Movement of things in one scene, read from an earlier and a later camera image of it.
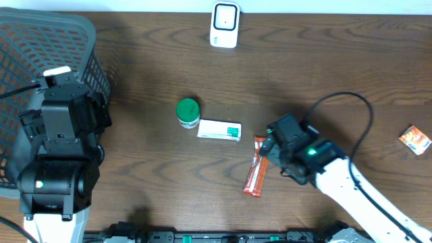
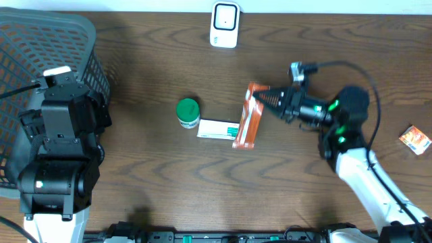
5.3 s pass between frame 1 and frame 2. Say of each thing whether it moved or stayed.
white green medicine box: stayed
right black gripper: moved
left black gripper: stayed
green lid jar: stayed
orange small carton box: stayed
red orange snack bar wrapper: moved
